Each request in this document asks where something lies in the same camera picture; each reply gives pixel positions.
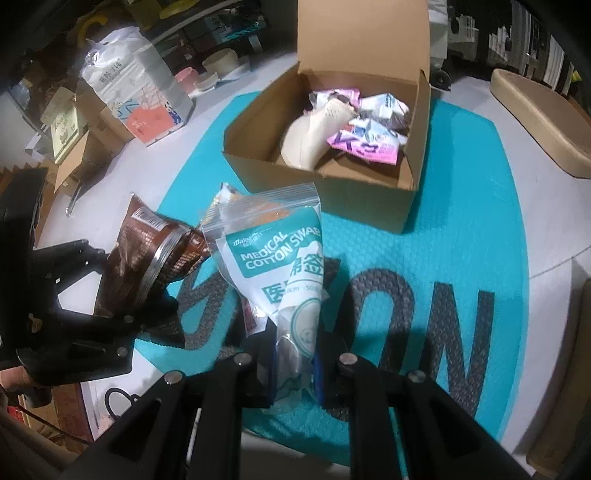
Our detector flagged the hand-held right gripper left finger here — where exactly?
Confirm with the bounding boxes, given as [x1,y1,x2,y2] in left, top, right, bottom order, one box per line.
[60,323,279,480]

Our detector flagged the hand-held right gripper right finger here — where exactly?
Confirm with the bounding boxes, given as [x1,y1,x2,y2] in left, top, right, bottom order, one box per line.
[313,331,532,480]

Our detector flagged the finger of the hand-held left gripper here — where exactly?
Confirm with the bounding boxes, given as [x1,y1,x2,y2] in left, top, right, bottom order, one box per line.
[57,296,179,345]
[34,239,108,290]

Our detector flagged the brown snack packet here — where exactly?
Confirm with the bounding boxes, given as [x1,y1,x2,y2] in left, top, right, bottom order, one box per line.
[95,194,216,325]

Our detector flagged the clear cotton swab bag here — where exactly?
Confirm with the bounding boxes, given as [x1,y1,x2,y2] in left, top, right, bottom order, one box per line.
[201,183,331,412]

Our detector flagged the beige face mask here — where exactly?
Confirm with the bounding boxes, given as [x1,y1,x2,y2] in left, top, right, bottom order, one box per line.
[277,99,359,171]

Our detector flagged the person's left hand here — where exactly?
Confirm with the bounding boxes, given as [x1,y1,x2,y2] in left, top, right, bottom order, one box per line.
[0,366,45,394]

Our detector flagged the metal bar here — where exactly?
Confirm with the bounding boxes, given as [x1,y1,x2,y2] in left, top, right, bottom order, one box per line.
[66,181,86,219]

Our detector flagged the white printed mat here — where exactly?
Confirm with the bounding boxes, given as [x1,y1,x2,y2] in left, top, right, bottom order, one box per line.
[78,377,154,445]

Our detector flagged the open brown cardboard carton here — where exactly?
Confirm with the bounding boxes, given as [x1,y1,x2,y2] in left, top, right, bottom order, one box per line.
[53,129,126,195]

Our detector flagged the small brown cardboard box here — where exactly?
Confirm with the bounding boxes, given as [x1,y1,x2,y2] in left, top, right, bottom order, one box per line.
[85,95,137,146]

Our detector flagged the white tissue paper pack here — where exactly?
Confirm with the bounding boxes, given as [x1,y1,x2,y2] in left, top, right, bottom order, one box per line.
[78,25,195,147]

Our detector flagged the teal foam mat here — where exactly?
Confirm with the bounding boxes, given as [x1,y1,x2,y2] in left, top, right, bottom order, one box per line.
[134,90,529,467]

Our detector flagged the white bowl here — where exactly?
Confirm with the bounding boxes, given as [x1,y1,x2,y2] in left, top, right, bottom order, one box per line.
[194,71,223,94]

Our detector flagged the beige bowl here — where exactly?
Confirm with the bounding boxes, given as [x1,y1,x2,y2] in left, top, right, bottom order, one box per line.
[203,48,239,75]

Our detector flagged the dark storage shelf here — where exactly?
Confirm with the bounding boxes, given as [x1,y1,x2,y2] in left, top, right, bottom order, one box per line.
[129,0,301,62]

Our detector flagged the beige padded cushion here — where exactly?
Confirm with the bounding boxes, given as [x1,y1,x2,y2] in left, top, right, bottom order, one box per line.
[489,68,591,180]

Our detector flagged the white wheeled cabinet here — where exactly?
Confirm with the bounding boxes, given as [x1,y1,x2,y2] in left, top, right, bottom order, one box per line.
[427,0,457,89]

